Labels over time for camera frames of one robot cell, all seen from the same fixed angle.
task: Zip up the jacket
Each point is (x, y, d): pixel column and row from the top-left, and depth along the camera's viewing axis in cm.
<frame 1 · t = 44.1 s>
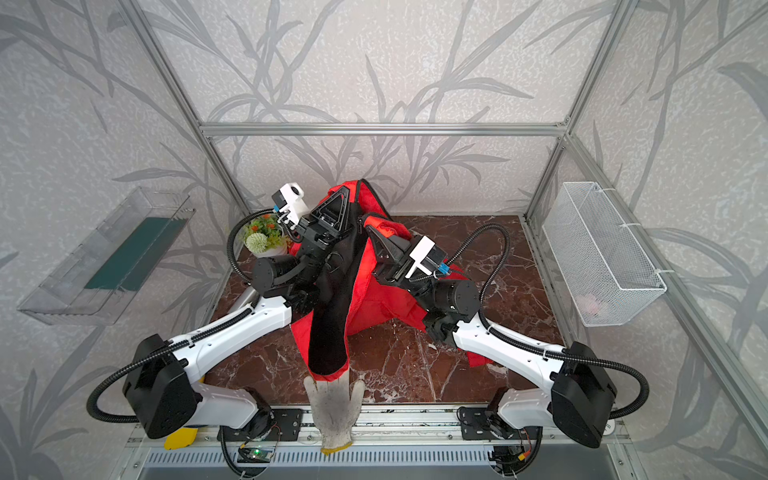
left hand: (349, 191, 49), fingers closed
right hand: (376, 217, 51), fingers closed
artificial green flower plant: (264, 234, 98), point 14 cm above the table

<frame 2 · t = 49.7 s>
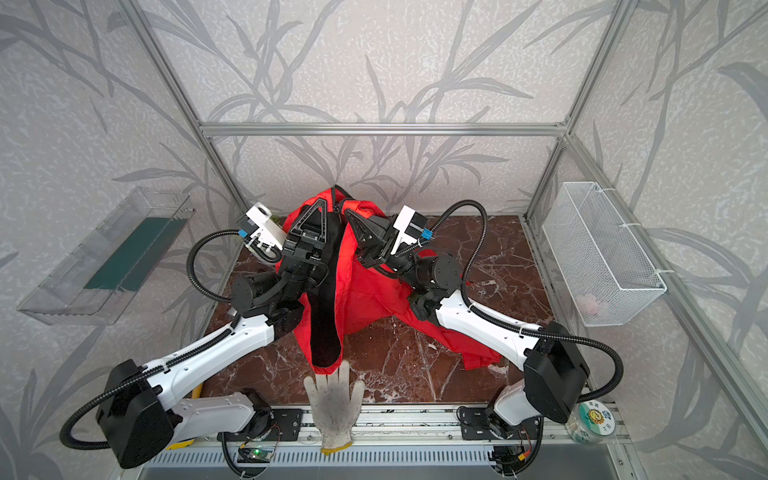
left hand: (325, 199, 49), fingers closed
right hand: (353, 202, 51), fingers closed
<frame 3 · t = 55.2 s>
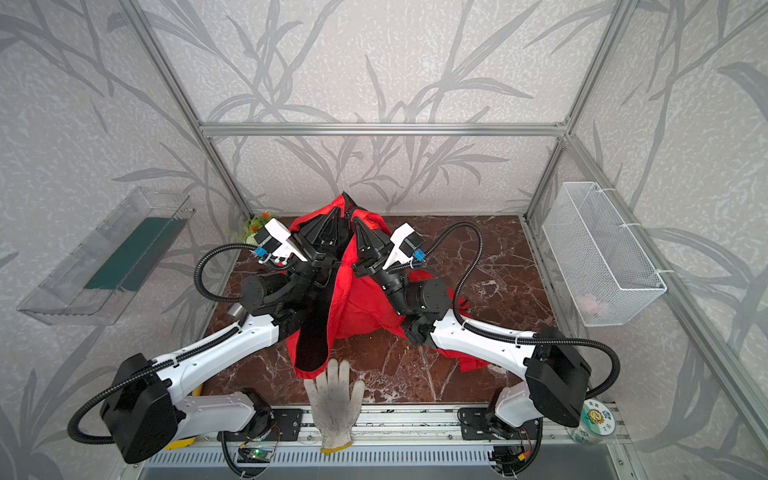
left hand: (338, 204, 53), fingers closed
right hand: (360, 211, 55), fingers closed
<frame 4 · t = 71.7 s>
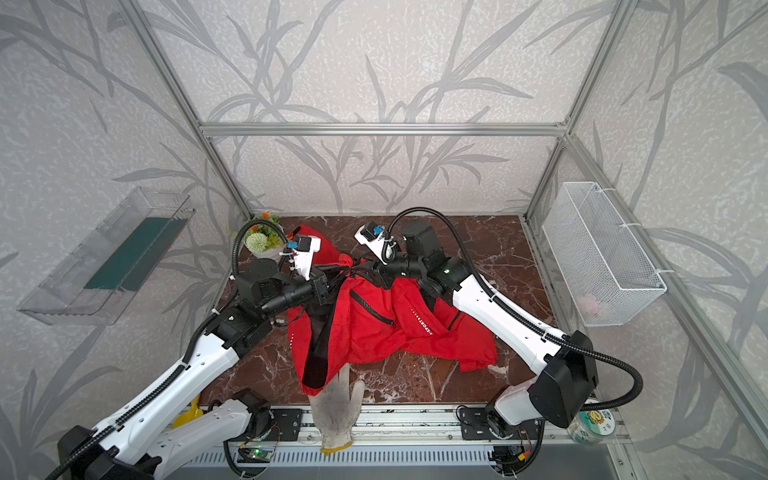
left hand: (350, 264, 68), fingers closed
right hand: (361, 251, 71), fingers open
red jacket: (364, 320, 80), point 13 cm above the table
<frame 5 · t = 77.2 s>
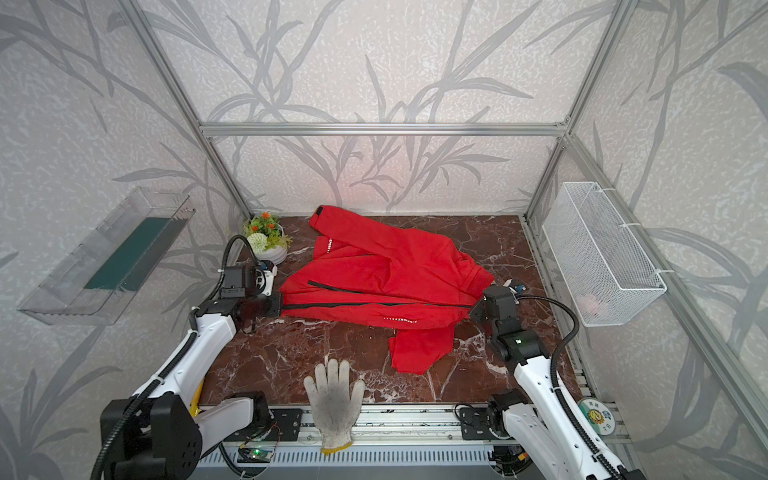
left hand: (279, 288, 86), fingers closed
right hand: (480, 293, 82), fingers closed
red jacket: (421, 285, 98), point 4 cm above the table
